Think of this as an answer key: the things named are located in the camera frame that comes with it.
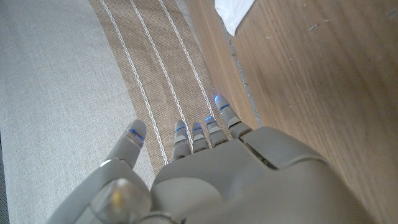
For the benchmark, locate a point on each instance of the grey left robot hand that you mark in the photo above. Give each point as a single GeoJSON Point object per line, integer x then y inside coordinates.
{"type": "Point", "coordinates": [233, 180]}

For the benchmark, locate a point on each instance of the white cloth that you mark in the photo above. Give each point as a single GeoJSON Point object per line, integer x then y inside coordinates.
{"type": "Point", "coordinates": [233, 12]}

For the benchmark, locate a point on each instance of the beige striped curtain backdrop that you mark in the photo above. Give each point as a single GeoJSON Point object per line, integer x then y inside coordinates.
{"type": "Point", "coordinates": [62, 77]}

